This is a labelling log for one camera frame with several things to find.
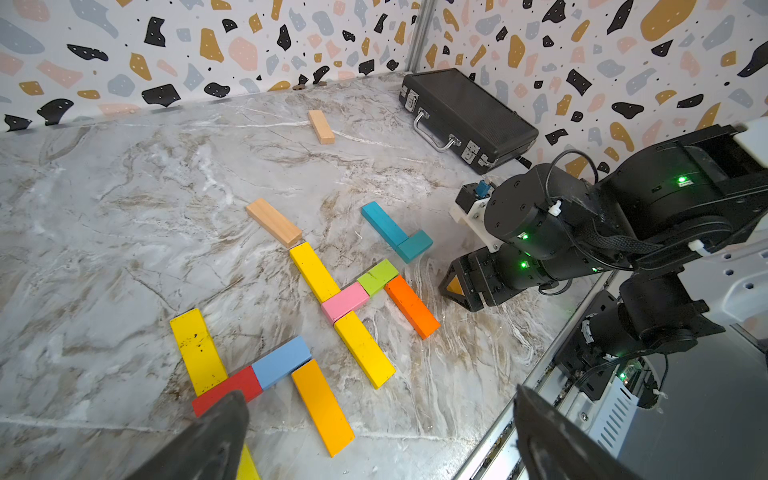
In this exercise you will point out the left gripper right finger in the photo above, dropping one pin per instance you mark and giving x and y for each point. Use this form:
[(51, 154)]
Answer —
[(552, 447)]

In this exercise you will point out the red block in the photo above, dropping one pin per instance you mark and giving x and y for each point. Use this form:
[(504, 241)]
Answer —
[(245, 381)]

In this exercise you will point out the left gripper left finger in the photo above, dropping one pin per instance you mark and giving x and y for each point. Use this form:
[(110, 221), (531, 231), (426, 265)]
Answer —
[(209, 448)]

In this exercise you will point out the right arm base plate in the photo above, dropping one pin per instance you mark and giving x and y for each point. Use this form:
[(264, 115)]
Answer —
[(602, 334)]

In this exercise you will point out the aluminium front rail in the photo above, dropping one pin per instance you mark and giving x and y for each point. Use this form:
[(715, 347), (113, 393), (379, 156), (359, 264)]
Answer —
[(496, 456)]

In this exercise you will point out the pink block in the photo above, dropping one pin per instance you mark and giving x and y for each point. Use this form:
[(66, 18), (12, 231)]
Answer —
[(348, 300)]

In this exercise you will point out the green block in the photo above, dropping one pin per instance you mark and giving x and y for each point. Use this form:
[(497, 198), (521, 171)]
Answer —
[(375, 279)]

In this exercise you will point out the light blue block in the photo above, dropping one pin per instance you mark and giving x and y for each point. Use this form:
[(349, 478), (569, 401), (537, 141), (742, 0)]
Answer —
[(281, 362)]

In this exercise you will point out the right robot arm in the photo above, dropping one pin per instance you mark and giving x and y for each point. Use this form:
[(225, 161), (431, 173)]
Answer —
[(668, 205)]

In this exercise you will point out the orange block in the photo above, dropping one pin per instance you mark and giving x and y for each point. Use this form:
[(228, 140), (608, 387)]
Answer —
[(412, 307)]

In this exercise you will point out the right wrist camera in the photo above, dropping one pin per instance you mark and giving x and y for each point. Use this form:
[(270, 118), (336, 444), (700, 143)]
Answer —
[(474, 210)]

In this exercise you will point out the circuit board with leds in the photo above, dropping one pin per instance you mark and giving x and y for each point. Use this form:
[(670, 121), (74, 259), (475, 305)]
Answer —
[(643, 381)]

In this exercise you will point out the tan wooden block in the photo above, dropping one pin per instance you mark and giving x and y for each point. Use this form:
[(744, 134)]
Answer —
[(274, 222)]

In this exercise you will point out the lime yellow block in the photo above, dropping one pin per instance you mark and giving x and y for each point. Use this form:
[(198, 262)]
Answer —
[(247, 469)]

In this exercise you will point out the orange-yellow small block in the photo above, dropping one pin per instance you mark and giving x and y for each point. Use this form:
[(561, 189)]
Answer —
[(454, 287)]

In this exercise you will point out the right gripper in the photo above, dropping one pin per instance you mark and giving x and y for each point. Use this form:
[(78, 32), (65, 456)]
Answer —
[(554, 228)]

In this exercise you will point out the black briefcase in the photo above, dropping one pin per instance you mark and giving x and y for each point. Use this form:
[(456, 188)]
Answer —
[(454, 114)]

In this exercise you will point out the teal block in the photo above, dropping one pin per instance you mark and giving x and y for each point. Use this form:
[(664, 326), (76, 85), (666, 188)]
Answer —
[(414, 246), (384, 225)]

